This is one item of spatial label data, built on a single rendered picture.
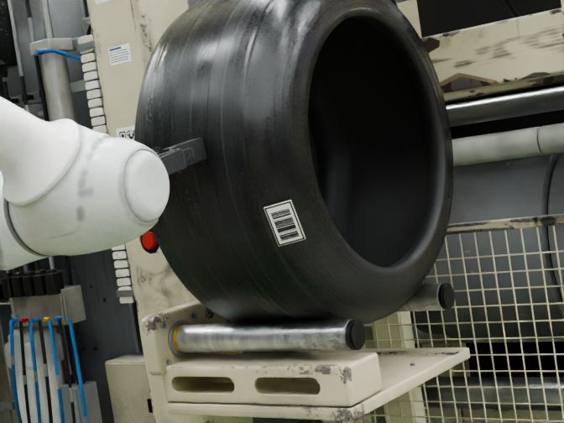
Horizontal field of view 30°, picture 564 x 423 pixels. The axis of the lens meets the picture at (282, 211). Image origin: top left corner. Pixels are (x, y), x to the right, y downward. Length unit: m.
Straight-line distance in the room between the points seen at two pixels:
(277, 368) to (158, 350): 0.23
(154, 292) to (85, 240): 0.78
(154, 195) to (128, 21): 0.81
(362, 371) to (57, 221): 0.63
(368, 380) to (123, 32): 0.72
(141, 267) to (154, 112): 0.40
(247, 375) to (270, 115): 0.41
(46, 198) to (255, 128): 0.46
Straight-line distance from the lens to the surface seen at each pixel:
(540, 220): 1.86
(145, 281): 1.84
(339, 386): 1.51
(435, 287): 1.75
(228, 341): 1.64
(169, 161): 1.34
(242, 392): 1.62
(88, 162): 1.03
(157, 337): 1.69
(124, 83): 1.82
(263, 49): 1.46
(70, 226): 1.04
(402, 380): 1.63
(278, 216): 1.42
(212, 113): 1.45
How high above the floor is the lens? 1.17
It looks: 3 degrees down
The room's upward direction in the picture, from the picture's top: 9 degrees counter-clockwise
